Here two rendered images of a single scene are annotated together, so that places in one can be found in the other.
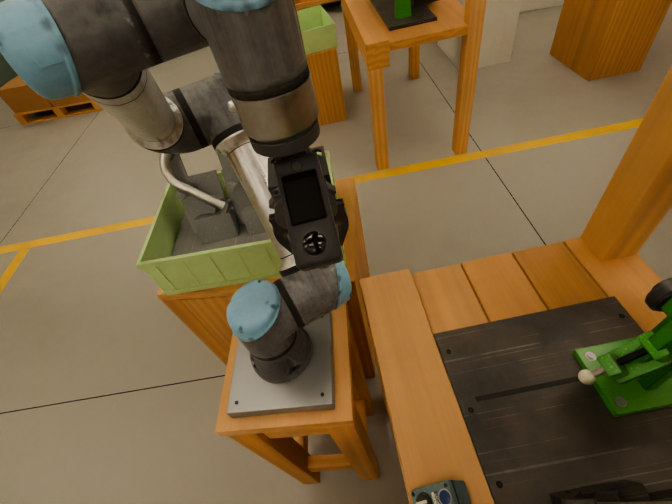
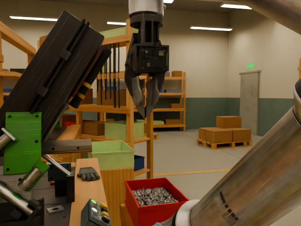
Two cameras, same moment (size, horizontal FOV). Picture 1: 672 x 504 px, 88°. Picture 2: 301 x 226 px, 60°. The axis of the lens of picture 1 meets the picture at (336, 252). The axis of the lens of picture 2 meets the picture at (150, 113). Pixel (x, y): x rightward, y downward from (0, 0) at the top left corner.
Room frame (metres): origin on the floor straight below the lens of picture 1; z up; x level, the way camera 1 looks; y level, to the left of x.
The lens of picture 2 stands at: (0.88, -0.14, 1.33)
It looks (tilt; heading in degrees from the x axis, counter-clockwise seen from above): 4 degrees down; 163
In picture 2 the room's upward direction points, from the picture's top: straight up
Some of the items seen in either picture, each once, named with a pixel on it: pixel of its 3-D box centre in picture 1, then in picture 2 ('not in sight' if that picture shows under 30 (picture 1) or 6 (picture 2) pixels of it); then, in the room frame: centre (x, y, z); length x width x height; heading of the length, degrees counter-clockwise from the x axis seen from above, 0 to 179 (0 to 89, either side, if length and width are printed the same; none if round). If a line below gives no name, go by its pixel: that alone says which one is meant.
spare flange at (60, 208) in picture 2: not in sight; (55, 209); (-0.13, -0.20, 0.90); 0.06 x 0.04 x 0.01; 109
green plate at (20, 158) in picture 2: not in sight; (25, 140); (-0.12, -0.30, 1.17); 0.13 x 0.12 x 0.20; 177
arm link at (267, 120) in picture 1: (273, 106); (147, 10); (0.33, 0.02, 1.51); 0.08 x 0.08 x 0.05
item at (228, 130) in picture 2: not in sight; (224, 131); (-5.21, 3.80, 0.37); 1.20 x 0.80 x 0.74; 93
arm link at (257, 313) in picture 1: (263, 316); not in sight; (0.42, 0.18, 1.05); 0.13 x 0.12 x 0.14; 108
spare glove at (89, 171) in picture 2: not in sight; (87, 173); (-0.53, -0.06, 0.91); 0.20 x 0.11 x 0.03; 5
